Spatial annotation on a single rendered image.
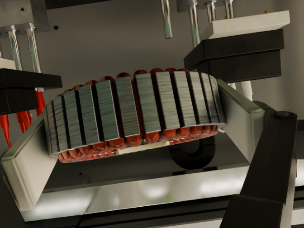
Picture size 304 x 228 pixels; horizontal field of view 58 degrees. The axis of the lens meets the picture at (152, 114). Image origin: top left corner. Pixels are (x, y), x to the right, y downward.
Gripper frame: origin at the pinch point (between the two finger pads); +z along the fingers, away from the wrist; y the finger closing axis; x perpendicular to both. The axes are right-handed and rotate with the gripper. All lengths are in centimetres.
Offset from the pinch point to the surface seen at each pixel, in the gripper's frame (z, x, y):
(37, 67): 17.6, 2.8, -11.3
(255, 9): 28.2, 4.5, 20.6
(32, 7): 17.6, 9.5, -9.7
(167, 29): 10.4, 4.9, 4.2
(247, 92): 13.2, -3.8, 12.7
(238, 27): 5.0, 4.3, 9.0
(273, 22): 4.9, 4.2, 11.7
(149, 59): 27.6, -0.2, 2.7
